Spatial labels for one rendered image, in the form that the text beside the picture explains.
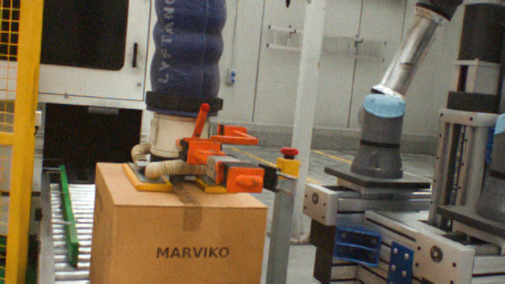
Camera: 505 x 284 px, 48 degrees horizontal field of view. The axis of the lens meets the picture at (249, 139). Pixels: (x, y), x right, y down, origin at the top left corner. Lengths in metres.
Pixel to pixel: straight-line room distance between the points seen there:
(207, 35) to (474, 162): 0.79
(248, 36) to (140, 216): 9.74
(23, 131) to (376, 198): 1.20
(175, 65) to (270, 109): 9.69
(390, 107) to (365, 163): 0.17
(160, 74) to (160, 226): 0.45
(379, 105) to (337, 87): 10.35
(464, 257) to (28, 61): 1.51
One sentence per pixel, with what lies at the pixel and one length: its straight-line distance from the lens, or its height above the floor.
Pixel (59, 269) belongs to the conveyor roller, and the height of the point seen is 0.54.
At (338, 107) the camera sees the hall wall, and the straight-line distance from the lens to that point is 12.04.
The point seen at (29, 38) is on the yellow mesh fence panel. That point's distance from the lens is 2.08.
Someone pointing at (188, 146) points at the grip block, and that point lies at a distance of 1.46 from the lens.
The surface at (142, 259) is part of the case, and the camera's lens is 1.47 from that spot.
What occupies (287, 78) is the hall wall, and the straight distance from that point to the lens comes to 11.42.
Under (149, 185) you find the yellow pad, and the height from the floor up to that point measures 0.97.
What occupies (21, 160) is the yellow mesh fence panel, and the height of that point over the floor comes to 0.93.
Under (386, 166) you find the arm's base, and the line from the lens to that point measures 1.66.
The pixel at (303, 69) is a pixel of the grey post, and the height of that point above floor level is 1.40.
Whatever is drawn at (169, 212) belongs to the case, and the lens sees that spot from 1.45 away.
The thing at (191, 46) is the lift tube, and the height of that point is 1.35.
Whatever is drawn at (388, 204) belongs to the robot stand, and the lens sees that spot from 1.69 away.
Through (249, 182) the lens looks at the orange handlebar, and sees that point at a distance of 1.12.
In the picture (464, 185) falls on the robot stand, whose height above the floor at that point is 1.07.
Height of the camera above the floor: 1.28
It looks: 6 degrees down
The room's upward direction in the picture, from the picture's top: 6 degrees clockwise
